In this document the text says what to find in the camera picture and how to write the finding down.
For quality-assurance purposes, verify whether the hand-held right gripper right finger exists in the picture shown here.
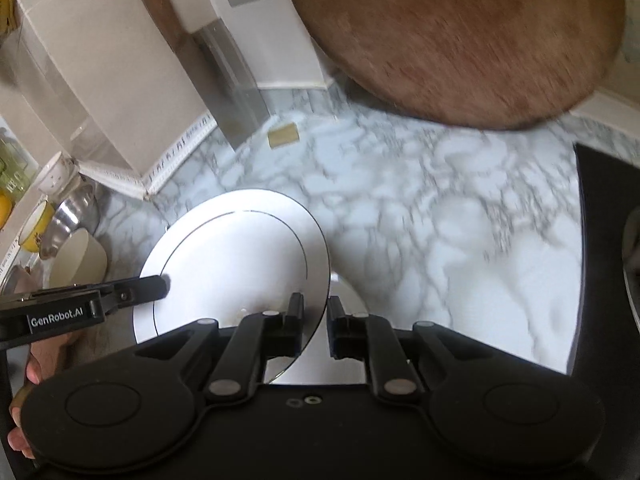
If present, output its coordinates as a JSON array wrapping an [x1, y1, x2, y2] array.
[[327, 295, 495, 404]]

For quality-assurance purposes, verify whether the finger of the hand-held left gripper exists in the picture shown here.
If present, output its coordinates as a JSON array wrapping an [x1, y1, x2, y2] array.
[[99, 275, 171, 315]]

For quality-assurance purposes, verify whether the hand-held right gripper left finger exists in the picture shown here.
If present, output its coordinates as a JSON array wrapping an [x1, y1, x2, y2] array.
[[132, 292, 305, 403]]

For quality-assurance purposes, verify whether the plain white plate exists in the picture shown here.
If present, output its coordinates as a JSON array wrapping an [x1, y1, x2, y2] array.
[[270, 272, 374, 386]]

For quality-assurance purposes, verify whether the white plate with thin ring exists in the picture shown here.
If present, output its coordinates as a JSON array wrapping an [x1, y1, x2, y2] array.
[[132, 189, 331, 386]]

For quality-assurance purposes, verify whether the person's left hand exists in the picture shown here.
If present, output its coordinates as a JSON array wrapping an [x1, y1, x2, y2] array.
[[7, 332, 84, 461]]

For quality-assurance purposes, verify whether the cream bowl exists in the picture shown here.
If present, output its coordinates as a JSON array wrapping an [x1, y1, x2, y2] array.
[[49, 229, 109, 292]]

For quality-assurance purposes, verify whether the yellow enamel mug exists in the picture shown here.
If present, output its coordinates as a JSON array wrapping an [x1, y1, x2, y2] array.
[[19, 200, 57, 254]]

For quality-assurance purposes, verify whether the stainless steel bowl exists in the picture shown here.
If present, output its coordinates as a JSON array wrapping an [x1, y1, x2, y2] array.
[[40, 185, 102, 261]]

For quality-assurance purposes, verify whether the white patterned cup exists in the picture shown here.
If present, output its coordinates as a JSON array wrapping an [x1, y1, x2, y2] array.
[[37, 152, 81, 196]]

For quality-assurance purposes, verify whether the glass bottle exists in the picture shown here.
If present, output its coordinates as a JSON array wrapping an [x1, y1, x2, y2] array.
[[0, 125, 39, 202]]

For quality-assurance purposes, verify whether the small tan tag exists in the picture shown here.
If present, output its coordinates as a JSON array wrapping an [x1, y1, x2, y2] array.
[[267, 122, 301, 150]]

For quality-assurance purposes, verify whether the clear plastic container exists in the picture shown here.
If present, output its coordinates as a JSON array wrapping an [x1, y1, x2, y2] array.
[[0, 24, 132, 172]]

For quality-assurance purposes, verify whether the round wooden cutting board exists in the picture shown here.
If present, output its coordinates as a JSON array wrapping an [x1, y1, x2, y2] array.
[[283, 0, 627, 132]]

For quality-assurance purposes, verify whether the cleaver with wooden handle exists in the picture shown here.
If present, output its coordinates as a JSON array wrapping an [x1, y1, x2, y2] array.
[[136, 0, 272, 149]]

